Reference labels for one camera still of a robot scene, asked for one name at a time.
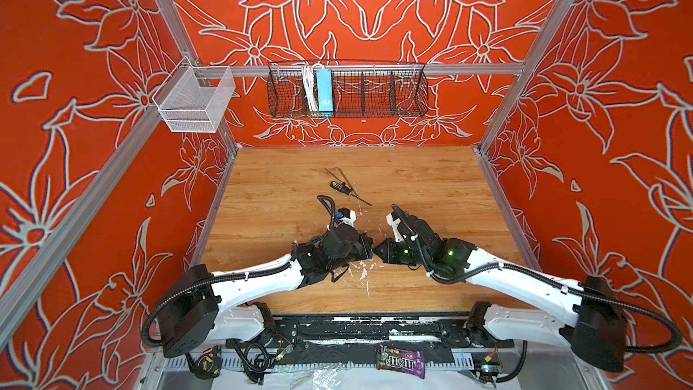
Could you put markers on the purple candy bag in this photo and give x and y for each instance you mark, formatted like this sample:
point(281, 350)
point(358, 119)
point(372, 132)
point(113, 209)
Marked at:
point(409, 362)

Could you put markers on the light blue box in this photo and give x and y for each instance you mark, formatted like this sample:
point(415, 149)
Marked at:
point(325, 92)

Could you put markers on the aluminium horizontal rear bar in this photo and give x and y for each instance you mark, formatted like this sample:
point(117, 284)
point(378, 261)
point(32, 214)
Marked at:
point(430, 69)

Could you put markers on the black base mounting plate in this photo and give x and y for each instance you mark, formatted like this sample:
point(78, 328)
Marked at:
point(445, 329)

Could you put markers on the black tape measure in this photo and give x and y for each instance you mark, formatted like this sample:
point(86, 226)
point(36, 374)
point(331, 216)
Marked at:
point(208, 365)

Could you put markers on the black wire wall basket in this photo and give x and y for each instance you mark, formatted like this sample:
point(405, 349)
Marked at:
point(356, 94)

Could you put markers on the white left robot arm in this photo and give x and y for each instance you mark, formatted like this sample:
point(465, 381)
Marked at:
point(204, 306)

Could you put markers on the aluminium frame post right rear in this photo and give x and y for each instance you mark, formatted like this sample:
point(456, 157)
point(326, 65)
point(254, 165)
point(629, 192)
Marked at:
point(540, 46)

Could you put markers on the thin metal rods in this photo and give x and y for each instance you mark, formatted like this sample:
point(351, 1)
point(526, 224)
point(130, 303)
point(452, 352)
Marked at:
point(337, 175)

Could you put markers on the clear plastic wall bin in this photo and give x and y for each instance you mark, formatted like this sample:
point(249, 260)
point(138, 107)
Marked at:
point(194, 99)

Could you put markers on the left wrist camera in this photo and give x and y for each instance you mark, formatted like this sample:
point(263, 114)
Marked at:
point(346, 216)

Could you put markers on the aluminium table edge rail right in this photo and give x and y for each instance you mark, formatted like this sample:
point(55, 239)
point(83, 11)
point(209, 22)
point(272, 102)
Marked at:
point(506, 210)

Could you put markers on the aluminium left side rail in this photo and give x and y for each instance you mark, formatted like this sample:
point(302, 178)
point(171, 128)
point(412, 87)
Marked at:
point(25, 292)

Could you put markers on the aluminium frame post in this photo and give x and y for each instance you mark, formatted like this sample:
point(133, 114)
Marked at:
point(540, 46)
point(186, 48)

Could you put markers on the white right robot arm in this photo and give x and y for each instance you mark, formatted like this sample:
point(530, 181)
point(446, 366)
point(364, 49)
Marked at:
point(582, 316)

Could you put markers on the aluminium frame post left rear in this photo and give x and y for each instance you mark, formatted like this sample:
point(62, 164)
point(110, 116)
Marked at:
point(186, 48)

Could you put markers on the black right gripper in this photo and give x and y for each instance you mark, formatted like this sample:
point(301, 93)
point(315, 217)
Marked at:
point(403, 226)

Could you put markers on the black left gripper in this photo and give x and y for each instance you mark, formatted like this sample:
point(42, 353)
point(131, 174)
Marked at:
point(363, 246)

